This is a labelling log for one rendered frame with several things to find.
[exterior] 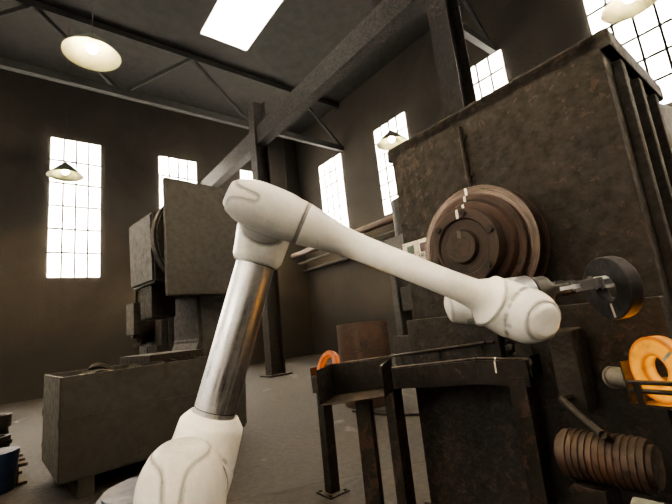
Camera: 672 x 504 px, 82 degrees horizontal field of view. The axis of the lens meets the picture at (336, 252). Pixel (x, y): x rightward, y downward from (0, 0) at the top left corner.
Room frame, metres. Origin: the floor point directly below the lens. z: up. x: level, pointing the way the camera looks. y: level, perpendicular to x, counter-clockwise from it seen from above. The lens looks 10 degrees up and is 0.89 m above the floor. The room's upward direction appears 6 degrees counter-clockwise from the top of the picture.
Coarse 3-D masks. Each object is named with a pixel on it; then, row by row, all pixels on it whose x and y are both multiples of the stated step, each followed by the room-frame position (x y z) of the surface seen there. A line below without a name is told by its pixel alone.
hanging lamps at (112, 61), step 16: (624, 0) 4.16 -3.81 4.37; (640, 0) 4.21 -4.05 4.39; (656, 0) 4.13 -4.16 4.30; (608, 16) 4.37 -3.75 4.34; (624, 16) 4.38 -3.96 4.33; (64, 48) 3.92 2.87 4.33; (80, 48) 4.07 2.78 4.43; (96, 48) 4.04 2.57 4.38; (112, 48) 4.02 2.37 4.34; (80, 64) 4.19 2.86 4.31; (96, 64) 4.27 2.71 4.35; (112, 64) 4.28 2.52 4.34; (384, 144) 7.43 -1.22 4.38; (48, 176) 7.10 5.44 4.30; (64, 176) 7.32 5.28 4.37; (80, 176) 7.34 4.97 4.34
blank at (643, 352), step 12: (648, 336) 0.97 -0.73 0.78; (660, 336) 0.96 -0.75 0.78; (636, 348) 1.01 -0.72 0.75; (648, 348) 0.97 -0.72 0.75; (660, 348) 0.94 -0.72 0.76; (636, 360) 1.02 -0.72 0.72; (648, 360) 1.00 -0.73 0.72; (636, 372) 1.03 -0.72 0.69; (648, 372) 1.00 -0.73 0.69; (660, 396) 0.97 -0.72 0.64
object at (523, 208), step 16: (464, 192) 1.44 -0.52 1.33; (480, 192) 1.39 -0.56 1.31; (496, 192) 1.34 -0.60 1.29; (512, 192) 1.30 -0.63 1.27; (528, 208) 1.27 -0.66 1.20; (432, 224) 1.57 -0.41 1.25; (528, 224) 1.28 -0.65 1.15; (544, 240) 1.30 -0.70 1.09; (544, 256) 1.31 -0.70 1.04; (528, 272) 1.30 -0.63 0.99
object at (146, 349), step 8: (152, 320) 5.08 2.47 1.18; (160, 320) 4.89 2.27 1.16; (168, 320) 4.91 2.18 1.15; (152, 328) 5.07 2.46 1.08; (160, 328) 4.89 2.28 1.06; (168, 328) 4.91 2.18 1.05; (136, 336) 5.06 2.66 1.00; (144, 336) 5.02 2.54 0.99; (152, 336) 5.11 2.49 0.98; (160, 336) 4.90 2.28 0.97; (168, 336) 4.92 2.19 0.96; (144, 344) 5.18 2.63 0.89; (152, 344) 5.21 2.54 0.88; (160, 344) 4.87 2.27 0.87; (168, 344) 4.92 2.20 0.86; (144, 352) 5.33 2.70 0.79; (152, 352) 5.00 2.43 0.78
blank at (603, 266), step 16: (608, 256) 0.95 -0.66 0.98; (592, 272) 0.99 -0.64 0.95; (608, 272) 0.94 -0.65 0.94; (624, 272) 0.90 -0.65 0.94; (624, 288) 0.91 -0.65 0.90; (640, 288) 0.89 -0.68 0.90; (592, 304) 1.02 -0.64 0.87; (608, 304) 0.97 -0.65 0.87; (624, 304) 0.92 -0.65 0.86; (640, 304) 0.91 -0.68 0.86
